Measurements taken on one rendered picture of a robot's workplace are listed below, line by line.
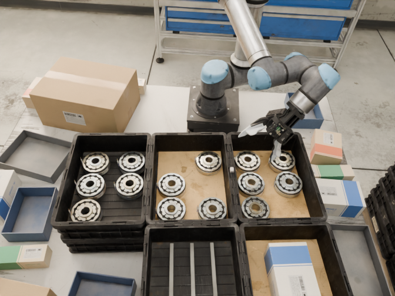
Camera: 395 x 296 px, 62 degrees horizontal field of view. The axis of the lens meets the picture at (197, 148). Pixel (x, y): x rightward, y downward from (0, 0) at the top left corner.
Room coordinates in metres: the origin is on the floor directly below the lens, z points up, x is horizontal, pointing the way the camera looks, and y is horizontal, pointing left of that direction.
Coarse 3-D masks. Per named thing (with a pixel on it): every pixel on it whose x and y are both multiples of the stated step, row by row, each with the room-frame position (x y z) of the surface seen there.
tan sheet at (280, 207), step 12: (264, 156) 0.88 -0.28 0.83; (264, 168) 0.81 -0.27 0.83; (264, 180) 0.75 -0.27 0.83; (264, 192) 0.70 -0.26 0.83; (276, 192) 0.70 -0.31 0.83; (300, 192) 0.71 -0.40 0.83; (240, 204) 0.64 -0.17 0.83; (276, 204) 0.65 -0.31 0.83; (288, 204) 0.65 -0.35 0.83; (300, 204) 0.65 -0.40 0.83; (276, 216) 0.60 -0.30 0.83; (288, 216) 0.60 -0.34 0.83; (300, 216) 0.60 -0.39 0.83
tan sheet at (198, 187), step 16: (160, 160) 0.83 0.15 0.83; (176, 160) 0.83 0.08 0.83; (192, 160) 0.83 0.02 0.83; (160, 176) 0.75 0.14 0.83; (192, 176) 0.76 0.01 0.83; (208, 176) 0.76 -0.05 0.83; (192, 192) 0.68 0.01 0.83; (208, 192) 0.69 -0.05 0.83; (224, 192) 0.69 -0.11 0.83; (192, 208) 0.61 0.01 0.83
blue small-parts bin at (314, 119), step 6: (288, 96) 1.34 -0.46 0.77; (288, 108) 1.28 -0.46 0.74; (318, 108) 1.27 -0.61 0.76; (306, 114) 1.28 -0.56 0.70; (312, 114) 1.28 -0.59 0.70; (318, 114) 1.25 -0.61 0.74; (300, 120) 1.18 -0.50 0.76; (306, 120) 1.18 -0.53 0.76; (312, 120) 1.18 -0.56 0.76; (318, 120) 1.18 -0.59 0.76; (294, 126) 1.17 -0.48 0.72; (300, 126) 1.18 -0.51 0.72; (306, 126) 1.18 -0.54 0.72; (312, 126) 1.18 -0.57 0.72; (318, 126) 1.18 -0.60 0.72
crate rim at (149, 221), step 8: (152, 136) 0.87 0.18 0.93; (224, 136) 0.89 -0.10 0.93; (152, 144) 0.82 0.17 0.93; (152, 152) 0.80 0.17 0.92; (152, 160) 0.75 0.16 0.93; (152, 168) 0.71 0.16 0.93; (152, 176) 0.68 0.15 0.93; (232, 184) 0.66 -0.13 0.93; (232, 192) 0.63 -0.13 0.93; (232, 200) 0.59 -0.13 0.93; (232, 208) 0.56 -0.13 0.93
